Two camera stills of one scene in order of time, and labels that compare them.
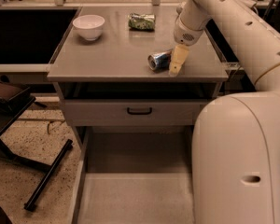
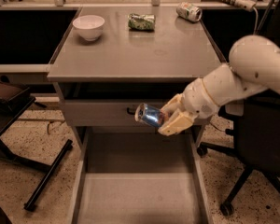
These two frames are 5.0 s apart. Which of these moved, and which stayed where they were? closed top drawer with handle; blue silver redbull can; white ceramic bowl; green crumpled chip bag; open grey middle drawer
Moved: blue silver redbull can
Stayed: green crumpled chip bag; white ceramic bowl; open grey middle drawer; closed top drawer with handle
